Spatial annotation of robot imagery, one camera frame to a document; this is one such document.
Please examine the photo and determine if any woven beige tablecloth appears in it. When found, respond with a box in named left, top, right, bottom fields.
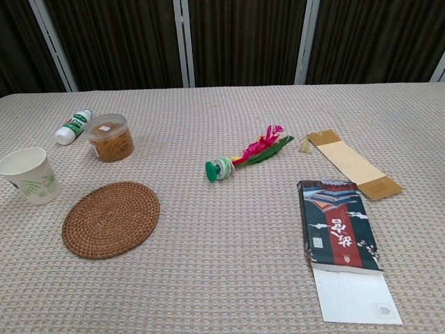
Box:
left=0, top=81, right=445, bottom=334

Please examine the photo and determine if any round woven rattan coaster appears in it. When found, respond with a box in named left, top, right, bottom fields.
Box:
left=61, top=181, right=161, bottom=260

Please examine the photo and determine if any white paper cup leaf print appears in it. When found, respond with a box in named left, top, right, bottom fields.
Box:
left=0, top=147, right=62, bottom=206

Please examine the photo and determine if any feather shuttlecock green base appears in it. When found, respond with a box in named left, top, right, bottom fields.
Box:
left=204, top=125, right=296, bottom=183

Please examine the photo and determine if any clear jar of rubber bands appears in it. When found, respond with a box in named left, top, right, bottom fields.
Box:
left=85, top=113, right=136, bottom=163

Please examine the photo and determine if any dark book red spine band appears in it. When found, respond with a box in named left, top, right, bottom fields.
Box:
left=296, top=180, right=385, bottom=275

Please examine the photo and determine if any brown and cream bookmark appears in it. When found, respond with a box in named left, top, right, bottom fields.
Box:
left=298, top=129, right=405, bottom=202

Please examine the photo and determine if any white bottle green label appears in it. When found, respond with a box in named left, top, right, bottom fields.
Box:
left=55, top=109, right=94, bottom=145

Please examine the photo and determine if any white postcard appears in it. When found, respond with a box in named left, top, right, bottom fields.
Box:
left=311, top=267, right=404, bottom=326

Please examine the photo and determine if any grey partition post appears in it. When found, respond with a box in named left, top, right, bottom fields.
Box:
left=29, top=0, right=78, bottom=93
left=429, top=51, right=445, bottom=84
left=293, top=0, right=320, bottom=86
left=172, top=0, right=195, bottom=88

